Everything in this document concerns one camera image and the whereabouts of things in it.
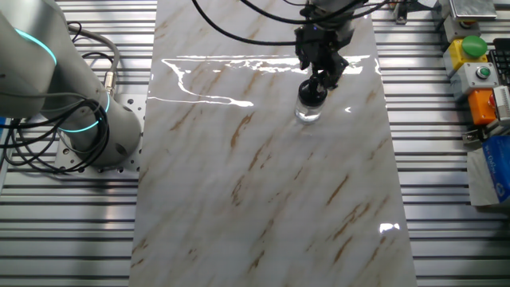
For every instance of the yellow button box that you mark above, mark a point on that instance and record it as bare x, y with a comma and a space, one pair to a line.
458, 56

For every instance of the clear glass jar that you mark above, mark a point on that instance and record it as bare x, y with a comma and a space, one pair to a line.
308, 113

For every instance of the marble pattern board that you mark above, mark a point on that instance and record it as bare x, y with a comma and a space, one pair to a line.
271, 179

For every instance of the dark metal bracket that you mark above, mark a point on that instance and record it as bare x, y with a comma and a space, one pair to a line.
401, 12

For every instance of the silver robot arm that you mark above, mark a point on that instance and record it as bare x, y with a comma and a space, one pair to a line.
40, 60

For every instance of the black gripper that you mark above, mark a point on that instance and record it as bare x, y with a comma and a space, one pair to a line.
324, 44

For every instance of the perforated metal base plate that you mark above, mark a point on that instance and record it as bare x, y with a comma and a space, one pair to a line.
131, 131

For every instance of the black keyboard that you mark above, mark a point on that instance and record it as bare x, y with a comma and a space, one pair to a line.
501, 60

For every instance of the grey box with metal plate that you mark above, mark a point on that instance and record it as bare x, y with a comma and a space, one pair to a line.
470, 12

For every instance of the blue and white tissue pack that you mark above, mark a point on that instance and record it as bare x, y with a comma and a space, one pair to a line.
496, 171

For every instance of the small metal clamp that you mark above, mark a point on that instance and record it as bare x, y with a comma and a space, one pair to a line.
476, 135

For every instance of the grey box green button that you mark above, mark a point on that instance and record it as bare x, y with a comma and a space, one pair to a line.
472, 79

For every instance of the orange button box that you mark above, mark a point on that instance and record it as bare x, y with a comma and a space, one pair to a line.
480, 107

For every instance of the silver ribbed device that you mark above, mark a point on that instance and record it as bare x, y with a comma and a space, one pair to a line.
503, 105

